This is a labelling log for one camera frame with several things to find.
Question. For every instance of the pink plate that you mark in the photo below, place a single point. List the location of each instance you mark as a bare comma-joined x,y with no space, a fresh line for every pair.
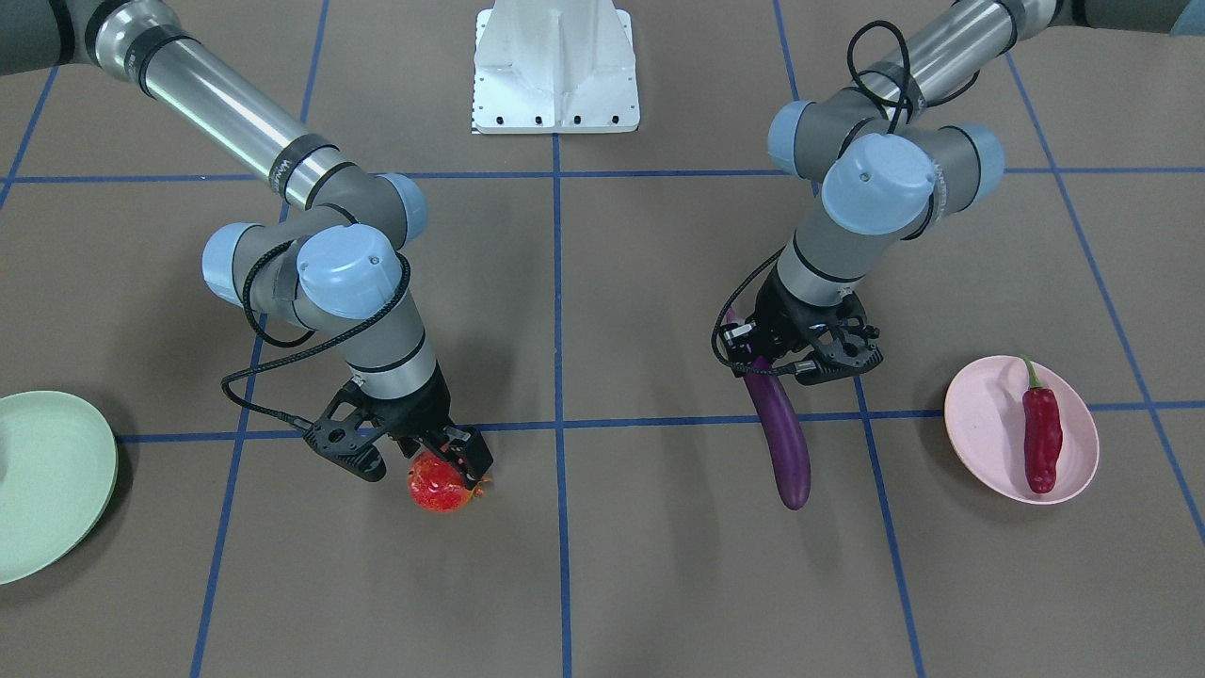
985,425

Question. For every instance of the purple eggplant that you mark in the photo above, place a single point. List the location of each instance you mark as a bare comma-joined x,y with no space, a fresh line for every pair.
788,450

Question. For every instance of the red chili pepper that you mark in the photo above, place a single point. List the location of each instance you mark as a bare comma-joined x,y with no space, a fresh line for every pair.
1043,433

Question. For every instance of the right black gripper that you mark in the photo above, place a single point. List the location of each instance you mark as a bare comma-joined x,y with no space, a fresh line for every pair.
425,401

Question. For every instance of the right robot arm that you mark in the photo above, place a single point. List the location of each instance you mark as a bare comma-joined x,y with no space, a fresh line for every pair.
332,277

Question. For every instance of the green plate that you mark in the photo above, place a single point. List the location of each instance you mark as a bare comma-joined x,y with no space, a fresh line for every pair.
60,467

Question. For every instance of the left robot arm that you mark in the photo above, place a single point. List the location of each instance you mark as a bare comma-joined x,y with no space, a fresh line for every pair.
882,180

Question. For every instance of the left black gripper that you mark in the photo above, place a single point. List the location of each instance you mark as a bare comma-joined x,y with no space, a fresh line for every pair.
780,315

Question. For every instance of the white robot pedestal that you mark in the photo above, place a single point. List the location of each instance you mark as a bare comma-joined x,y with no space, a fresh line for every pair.
554,67

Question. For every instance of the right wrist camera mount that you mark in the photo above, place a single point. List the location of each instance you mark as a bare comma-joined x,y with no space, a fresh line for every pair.
347,431

